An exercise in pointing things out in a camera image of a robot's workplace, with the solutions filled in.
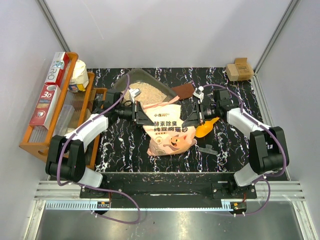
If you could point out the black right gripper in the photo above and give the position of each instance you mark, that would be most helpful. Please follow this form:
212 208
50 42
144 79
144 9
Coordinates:
195 119

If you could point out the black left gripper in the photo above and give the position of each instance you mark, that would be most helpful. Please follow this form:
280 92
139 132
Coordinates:
138 113

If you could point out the yellow plastic litter scoop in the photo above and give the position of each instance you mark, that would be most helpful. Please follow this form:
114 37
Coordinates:
206 128

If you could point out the pink cat litter bag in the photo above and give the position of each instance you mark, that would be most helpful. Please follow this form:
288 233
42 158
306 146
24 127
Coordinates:
167 135

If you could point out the grey plastic litter box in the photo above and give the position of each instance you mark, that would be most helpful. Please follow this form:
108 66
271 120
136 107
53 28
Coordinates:
152 91

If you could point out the black bag clip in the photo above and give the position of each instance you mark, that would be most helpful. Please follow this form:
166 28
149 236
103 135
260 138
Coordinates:
208 149

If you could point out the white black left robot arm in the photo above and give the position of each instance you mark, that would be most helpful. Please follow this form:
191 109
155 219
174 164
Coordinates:
66 154

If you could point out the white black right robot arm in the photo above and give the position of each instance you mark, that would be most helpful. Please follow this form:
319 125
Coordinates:
268 153

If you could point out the brown cardboard box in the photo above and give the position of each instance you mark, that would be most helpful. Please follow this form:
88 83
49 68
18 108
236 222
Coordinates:
240 70

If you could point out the red white toothpaste box upper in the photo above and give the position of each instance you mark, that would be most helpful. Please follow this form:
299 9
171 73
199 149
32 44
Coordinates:
57 69

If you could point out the red white toothpaste box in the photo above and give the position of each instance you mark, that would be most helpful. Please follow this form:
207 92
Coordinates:
57 69
45 106

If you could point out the red white toothpaste box lower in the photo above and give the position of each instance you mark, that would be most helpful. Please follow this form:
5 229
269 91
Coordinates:
45 106

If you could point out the orange wooden tray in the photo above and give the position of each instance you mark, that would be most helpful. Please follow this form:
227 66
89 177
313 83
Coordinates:
97 95

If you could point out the tan kraft paper bag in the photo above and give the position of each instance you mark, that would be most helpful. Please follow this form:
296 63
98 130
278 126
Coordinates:
87 115

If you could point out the white paper flour bag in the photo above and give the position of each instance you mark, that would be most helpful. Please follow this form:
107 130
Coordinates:
79 80

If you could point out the clear plastic container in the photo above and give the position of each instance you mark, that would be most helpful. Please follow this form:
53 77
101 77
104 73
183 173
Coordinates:
64 119

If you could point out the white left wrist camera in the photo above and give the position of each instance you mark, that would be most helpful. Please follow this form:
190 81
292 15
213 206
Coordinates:
134 92

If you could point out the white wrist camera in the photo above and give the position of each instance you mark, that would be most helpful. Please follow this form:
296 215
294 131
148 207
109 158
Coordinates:
198 93
134 92

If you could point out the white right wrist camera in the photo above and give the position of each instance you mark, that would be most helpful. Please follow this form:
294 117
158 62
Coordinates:
198 93

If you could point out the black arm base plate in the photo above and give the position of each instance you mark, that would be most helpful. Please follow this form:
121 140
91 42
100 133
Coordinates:
215 185

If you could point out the aluminium rail frame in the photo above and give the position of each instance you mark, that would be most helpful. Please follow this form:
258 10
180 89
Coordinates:
70 211

